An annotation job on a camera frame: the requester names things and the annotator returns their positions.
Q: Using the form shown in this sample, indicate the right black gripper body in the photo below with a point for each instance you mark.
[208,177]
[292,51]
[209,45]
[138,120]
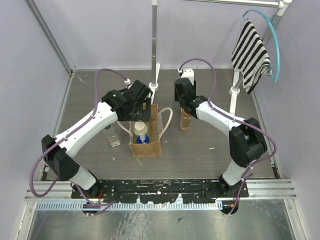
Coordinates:
[178,98]

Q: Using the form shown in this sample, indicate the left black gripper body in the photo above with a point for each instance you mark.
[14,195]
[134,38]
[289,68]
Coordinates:
[139,116]

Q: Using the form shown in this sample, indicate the pink cap orange bottle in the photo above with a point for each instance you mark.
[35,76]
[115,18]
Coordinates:
[185,120]

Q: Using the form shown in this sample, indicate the cream cap green bottle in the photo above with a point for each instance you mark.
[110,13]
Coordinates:
[139,128]

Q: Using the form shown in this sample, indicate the blue spray bottle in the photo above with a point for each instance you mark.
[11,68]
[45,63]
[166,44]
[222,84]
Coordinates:
[143,139]

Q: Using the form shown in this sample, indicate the clear bottle dark cap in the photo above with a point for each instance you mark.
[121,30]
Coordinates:
[111,136]

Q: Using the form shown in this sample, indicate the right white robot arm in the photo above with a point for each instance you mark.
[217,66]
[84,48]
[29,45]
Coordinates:
[246,140]

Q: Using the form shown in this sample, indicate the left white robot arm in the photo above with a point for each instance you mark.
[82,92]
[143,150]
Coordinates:
[60,150]

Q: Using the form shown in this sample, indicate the brown canvas bag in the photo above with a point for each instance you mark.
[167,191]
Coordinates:
[155,131]

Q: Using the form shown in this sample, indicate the striped black white cloth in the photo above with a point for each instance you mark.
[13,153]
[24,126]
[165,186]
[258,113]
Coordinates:
[250,57]

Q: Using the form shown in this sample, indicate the blue hanger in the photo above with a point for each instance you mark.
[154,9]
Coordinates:
[269,22]

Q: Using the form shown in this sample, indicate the metal clothes rack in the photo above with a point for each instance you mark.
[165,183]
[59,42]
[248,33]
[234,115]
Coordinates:
[280,6]

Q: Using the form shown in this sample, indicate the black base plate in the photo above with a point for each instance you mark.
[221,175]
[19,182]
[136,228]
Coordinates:
[160,191]

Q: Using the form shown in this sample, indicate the aluminium frame post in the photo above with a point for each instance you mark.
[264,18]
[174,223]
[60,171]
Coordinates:
[49,35]

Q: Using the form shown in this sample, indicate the blue cable duct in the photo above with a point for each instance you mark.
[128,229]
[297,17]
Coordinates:
[80,205]

